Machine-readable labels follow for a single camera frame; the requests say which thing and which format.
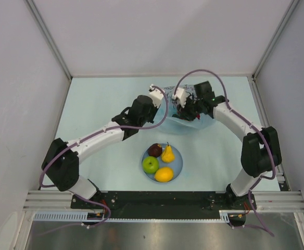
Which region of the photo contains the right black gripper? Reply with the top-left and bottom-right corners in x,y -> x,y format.
176,96 -> 203,122

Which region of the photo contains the light blue plastic bag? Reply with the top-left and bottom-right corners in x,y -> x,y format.
154,84 -> 215,134

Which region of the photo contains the dark red fake apple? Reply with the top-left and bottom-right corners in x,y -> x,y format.
147,143 -> 163,158

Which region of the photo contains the yellow fake pear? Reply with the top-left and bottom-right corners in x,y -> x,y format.
160,143 -> 175,163

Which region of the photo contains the green fake apple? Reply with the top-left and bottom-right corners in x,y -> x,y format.
142,156 -> 159,174

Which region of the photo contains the yellow fake lemon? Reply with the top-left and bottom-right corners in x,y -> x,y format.
154,167 -> 174,183

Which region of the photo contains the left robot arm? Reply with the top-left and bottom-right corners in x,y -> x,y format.
40,94 -> 164,208

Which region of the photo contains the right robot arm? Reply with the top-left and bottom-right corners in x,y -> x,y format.
173,81 -> 282,209

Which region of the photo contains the blue plastic plate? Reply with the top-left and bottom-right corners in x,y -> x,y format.
141,143 -> 183,183

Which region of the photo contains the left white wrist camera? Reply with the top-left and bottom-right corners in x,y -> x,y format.
148,84 -> 167,108

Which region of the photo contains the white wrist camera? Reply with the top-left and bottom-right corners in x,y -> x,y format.
172,87 -> 188,108
148,84 -> 167,108

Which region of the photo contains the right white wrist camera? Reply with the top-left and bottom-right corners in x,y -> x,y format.
172,87 -> 188,108

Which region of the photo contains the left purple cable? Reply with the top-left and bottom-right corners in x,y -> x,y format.
39,85 -> 169,236

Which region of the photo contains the purple cable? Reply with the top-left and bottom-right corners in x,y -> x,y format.
173,68 -> 276,237
39,85 -> 169,236

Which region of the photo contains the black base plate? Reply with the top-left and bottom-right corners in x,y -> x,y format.
70,190 -> 257,220

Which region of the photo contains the right slotted cable duct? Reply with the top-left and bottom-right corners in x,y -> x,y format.
219,210 -> 247,222

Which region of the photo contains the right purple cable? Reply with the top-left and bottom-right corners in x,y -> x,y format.
173,68 -> 276,237

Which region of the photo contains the white slotted cable duct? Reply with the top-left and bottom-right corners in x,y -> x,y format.
34,211 -> 104,222

